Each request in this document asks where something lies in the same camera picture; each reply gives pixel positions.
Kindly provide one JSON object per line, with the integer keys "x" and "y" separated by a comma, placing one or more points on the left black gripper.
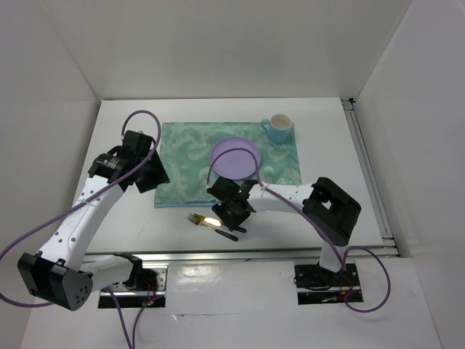
{"x": 159, "y": 174}

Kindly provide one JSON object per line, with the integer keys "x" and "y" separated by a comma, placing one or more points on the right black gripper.
{"x": 219, "y": 209}

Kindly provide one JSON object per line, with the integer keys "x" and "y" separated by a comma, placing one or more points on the gold knife green handle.
{"x": 217, "y": 223}

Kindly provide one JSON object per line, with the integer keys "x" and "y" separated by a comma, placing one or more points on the gold fork green handle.
{"x": 193, "y": 219}

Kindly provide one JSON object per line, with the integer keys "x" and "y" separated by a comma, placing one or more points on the purple plastic plate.
{"x": 235, "y": 165}

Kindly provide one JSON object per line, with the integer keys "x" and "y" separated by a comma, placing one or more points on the green patterned cloth placemat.
{"x": 185, "y": 153}

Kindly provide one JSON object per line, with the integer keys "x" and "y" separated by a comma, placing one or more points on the light blue mug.
{"x": 277, "y": 128}

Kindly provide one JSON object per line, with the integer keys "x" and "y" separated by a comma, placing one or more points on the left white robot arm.
{"x": 56, "y": 272}

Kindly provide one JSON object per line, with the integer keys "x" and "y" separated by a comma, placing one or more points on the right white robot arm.
{"x": 331, "y": 211}

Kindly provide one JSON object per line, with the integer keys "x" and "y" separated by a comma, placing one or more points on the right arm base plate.
{"x": 316, "y": 286}

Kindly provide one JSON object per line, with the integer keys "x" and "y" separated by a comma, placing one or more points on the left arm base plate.
{"x": 150, "y": 292}

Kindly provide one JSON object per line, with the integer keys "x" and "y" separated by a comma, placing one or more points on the aluminium rail right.
{"x": 367, "y": 171}

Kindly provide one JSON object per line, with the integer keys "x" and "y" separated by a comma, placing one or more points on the aluminium rail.
{"x": 367, "y": 171}
{"x": 275, "y": 254}

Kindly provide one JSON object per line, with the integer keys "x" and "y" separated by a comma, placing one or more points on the aluminium rail front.
{"x": 275, "y": 254}

